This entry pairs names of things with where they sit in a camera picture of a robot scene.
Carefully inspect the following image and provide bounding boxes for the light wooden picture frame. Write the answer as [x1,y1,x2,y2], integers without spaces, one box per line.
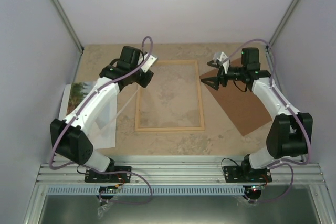
[134,60,205,132]

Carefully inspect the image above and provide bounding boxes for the white photo mat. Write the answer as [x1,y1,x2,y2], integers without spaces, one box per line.
[95,88,140,135]

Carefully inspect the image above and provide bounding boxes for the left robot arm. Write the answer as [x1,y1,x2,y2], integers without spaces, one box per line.
[50,46,157,182]

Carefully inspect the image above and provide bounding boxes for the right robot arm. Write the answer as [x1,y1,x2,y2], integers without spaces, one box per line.
[201,47,313,182]

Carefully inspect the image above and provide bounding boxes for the landscape photo print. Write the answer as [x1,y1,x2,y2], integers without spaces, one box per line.
[58,81,96,120]

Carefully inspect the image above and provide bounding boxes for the brown backing board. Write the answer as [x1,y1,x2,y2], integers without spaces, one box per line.
[206,81,272,136]

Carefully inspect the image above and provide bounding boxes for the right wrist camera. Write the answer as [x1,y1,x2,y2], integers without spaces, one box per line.
[213,52,230,74]

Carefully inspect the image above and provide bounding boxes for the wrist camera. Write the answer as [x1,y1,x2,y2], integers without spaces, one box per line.
[213,52,230,74]
[141,54,157,73]

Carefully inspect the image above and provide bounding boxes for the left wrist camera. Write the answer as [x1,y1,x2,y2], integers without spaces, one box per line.
[141,54,157,73]

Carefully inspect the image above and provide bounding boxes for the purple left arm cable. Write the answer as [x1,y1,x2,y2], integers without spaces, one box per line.
[49,36,153,205]

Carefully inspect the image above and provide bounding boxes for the aluminium mounting rail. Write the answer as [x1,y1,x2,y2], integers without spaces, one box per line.
[36,155,326,185]

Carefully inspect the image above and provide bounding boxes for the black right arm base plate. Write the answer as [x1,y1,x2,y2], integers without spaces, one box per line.
[222,166,272,183]

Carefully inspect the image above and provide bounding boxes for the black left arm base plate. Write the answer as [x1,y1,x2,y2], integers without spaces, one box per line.
[84,166,132,184]

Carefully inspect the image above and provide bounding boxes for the left aluminium corner post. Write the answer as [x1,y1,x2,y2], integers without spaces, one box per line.
[50,0,84,54]

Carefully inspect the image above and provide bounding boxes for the aluminium corner post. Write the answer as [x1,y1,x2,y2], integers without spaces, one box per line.
[269,0,301,46]
[50,0,84,54]

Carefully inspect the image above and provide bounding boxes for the right aluminium corner post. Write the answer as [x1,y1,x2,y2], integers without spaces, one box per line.
[269,0,301,46]

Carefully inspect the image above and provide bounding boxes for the slotted grey cable duct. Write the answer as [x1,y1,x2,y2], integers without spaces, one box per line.
[47,185,245,196]

